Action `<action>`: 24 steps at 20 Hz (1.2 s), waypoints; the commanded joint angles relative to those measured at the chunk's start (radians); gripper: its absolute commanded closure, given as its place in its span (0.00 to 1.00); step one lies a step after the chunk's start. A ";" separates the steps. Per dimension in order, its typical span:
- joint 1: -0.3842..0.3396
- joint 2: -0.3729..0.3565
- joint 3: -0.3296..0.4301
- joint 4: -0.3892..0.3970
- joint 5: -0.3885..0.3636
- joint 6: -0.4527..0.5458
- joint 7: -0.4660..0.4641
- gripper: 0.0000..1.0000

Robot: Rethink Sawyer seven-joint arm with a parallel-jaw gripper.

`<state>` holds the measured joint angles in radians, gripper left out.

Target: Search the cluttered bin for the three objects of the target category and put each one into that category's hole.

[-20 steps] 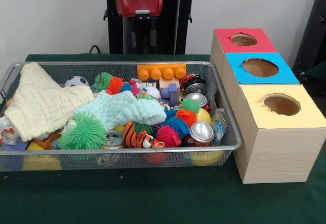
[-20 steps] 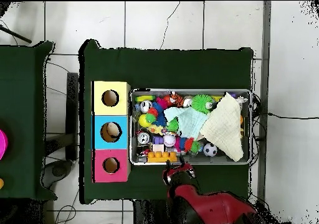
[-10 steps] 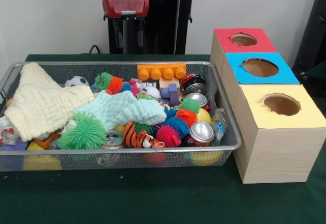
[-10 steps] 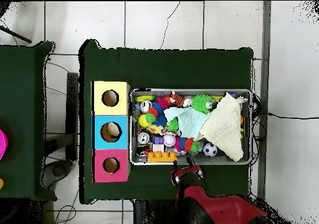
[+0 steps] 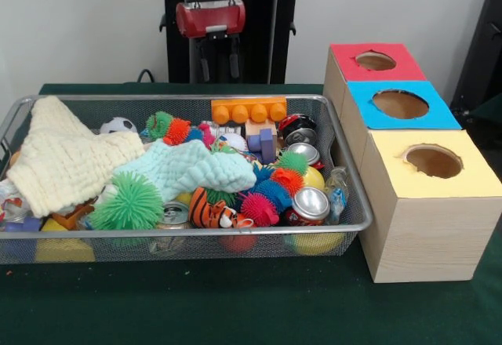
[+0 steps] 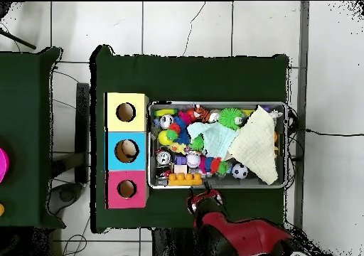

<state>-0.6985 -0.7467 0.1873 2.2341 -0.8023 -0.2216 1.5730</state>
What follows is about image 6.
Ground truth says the orange building block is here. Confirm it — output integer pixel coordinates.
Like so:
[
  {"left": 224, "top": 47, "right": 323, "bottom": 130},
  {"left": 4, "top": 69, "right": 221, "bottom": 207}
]
[{"left": 168, "top": 172, "right": 203, "bottom": 186}]

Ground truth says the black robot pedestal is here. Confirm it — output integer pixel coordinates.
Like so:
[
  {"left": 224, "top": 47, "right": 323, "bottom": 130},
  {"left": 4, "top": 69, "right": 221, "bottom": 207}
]
[{"left": 151, "top": 227, "right": 197, "bottom": 256}]

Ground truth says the small soccer ball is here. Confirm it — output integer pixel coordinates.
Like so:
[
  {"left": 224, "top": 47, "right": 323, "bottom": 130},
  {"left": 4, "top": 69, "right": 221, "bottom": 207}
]
[{"left": 231, "top": 163, "right": 249, "bottom": 180}]

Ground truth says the clear mesh bin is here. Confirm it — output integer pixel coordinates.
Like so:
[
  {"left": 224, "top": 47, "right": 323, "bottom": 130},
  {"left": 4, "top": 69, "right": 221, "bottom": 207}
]
[{"left": 146, "top": 100, "right": 289, "bottom": 189}]

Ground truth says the dark green side tablecloth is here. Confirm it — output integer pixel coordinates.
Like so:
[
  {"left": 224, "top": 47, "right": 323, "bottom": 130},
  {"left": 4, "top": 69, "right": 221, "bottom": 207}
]
[{"left": 0, "top": 46, "right": 66, "bottom": 230}]

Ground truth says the black rod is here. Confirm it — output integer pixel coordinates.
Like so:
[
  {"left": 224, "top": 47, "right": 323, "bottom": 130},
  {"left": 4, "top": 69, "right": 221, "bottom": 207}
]
[{"left": 0, "top": 28, "right": 37, "bottom": 50}]

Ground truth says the grey plastic base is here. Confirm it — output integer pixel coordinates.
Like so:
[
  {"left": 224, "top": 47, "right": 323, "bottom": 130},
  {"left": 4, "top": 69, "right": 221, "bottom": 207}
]
[{"left": 46, "top": 182, "right": 84, "bottom": 215}]

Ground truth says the pink round object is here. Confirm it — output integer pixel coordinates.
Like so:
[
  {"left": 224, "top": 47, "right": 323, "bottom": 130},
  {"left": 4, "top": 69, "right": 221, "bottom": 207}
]
[{"left": 0, "top": 147, "right": 10, "bottom": 183}]

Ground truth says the tiger plush toy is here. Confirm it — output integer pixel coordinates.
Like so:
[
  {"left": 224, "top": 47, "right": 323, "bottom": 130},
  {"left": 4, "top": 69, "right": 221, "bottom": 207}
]
[{"left": 193, "top": 104, "right": 211, "bottom": 124}]

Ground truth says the small baseball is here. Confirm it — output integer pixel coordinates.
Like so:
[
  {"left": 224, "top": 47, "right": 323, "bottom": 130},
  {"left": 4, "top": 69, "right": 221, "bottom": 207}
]
[{"left": 186, "top": 153, "right": 202, "bottom": 169}]

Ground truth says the black stand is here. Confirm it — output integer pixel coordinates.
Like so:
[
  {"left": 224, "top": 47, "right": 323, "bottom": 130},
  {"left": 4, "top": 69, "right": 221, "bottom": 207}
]
[{"left": 50, "top": 82, "right": 91, "bottom": 184}]

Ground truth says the wooden box with three holes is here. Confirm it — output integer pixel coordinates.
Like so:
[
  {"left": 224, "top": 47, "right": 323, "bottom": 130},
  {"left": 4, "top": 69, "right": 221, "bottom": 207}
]
[{"left": 103, "top": 92, "right": 150, "bottom": 210}]

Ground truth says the grey metal rail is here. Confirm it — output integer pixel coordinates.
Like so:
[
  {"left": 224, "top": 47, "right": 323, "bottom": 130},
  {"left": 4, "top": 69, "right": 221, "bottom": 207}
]
[{"left": 293, "top": 1, "right": 310, "bottom": 256}]

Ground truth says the mint knitted cloth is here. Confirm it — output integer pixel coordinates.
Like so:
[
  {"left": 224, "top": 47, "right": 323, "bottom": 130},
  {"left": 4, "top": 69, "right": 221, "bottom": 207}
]
[{"left": 186, "top": 121, "right": 240, "bottom": 159}]

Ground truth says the large multicolour spiky caterpillar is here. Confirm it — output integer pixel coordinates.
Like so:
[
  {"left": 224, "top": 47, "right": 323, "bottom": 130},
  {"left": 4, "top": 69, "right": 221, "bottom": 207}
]
[{"left": 165, "top": 112, "right": 194, "bottom": 147}]

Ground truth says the green spiky ball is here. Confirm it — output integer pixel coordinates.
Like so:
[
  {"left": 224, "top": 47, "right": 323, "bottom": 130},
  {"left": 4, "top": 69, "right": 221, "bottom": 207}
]
[{"left": 218, "top": 107, "right": 246, "bottom": 131}]

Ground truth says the thin black cable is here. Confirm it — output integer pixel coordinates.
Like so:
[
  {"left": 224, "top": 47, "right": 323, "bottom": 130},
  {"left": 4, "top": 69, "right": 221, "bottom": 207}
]
[{"left": 305, "top": 127, "right": 364, "bottom": 138}]

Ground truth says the cream knitted cloth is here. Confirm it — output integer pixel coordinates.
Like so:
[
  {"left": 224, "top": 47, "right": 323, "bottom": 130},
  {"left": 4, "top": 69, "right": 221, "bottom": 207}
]
[{"left": 227, "top": 105, "right": 279, "bottom": 186}]

